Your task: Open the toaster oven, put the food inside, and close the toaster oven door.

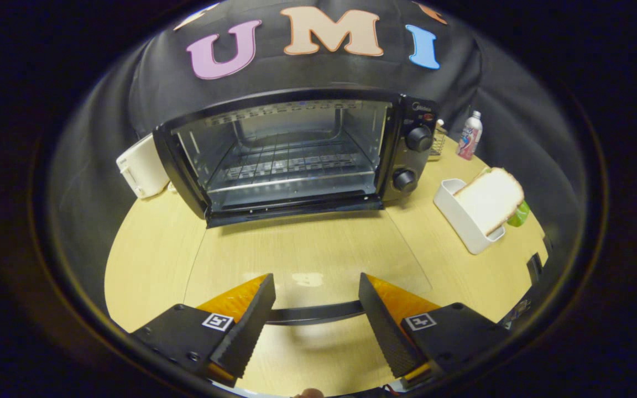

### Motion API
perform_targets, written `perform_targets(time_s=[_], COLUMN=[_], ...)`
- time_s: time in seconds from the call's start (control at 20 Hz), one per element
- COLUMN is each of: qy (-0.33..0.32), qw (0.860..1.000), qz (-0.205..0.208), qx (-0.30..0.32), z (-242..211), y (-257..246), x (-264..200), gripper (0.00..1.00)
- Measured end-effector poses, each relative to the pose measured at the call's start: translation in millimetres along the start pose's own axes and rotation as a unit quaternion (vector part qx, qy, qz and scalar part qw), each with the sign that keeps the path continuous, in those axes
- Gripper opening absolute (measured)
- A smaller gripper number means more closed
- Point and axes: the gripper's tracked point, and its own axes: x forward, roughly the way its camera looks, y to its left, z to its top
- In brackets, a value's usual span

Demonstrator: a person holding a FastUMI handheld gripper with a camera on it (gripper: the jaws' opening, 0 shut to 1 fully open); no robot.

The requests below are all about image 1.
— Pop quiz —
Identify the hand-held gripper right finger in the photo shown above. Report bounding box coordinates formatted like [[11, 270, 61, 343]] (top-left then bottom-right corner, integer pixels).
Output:
[[358, 273, 513, 387]]

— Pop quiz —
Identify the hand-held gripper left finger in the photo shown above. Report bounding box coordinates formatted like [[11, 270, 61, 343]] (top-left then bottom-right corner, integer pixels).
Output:
[[130, 273, 276, 387]]

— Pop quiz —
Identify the toy sandwich with green lettuce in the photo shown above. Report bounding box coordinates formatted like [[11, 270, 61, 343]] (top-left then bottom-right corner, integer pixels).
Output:
[[454, 167, 530, 237]]

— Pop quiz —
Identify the black toaster oven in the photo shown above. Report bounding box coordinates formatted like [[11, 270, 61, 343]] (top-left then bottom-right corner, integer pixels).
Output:
[[153, 87, 440, 327]]

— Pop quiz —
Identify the white slot toaster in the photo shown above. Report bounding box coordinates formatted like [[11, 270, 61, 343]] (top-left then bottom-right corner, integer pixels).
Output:
[[116, 133, 171, 200]]

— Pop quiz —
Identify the white rectangular container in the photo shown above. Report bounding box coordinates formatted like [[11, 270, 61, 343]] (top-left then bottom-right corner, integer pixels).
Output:
[[434, 178, 506, 255]]

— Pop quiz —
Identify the black table edge clamp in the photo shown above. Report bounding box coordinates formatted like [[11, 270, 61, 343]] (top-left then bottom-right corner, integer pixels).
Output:
[[526, 253, 544, 286]]

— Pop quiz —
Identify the silver bottle with pink label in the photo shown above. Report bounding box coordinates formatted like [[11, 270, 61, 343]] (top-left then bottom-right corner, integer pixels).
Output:
[[457, 111, 483, 161]]

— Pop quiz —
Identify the black backdrop cloth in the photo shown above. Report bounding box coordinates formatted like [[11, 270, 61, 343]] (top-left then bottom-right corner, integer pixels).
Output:
[[48, 0, 593, 332]]

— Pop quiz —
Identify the wire mesh basket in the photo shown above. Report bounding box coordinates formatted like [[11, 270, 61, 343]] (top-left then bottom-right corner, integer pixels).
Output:
[[428, 126, 447, 162]]

